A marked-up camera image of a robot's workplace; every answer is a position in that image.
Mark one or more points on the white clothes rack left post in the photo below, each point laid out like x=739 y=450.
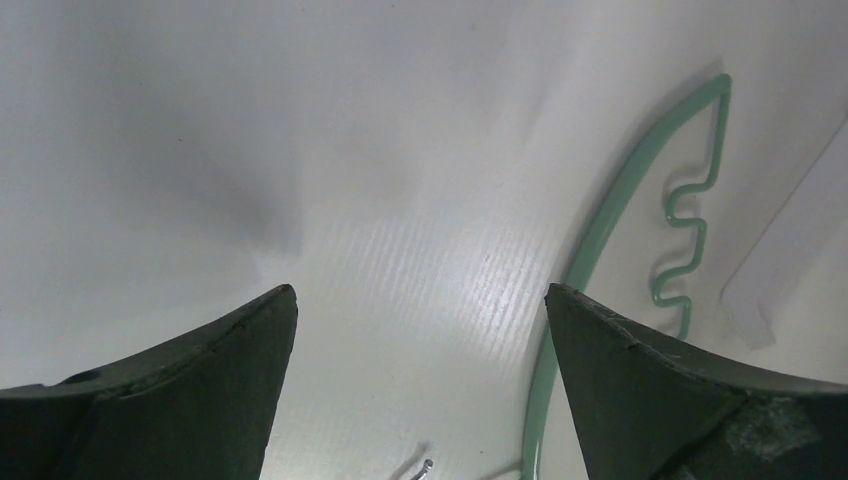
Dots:
x=794 y=237

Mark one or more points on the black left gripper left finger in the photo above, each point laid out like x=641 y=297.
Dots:
x=198 y=406

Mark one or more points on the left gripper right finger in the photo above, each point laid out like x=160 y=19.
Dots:
x=646 y=405

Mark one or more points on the dark green plastic hanger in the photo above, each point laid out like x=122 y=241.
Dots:
x=715 y=94

